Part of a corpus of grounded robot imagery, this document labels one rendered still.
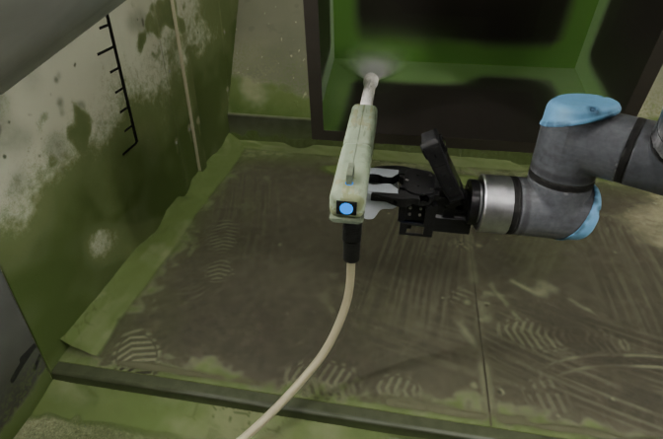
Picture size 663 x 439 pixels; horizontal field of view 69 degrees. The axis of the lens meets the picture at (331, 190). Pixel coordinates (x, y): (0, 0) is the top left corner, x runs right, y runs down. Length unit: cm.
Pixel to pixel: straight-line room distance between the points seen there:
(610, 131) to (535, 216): 15
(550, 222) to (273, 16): 147
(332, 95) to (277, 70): 80
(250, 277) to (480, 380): 61
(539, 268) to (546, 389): 39
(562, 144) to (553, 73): 61
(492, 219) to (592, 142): 17
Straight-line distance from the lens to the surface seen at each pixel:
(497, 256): 142
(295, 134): 189
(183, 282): 132
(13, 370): 114
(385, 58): 113
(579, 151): 72
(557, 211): 76
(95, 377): 118
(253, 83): 194
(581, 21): 131
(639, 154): 71
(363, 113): 85
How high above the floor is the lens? 89
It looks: 32 degrees down
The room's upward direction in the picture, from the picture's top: straight up
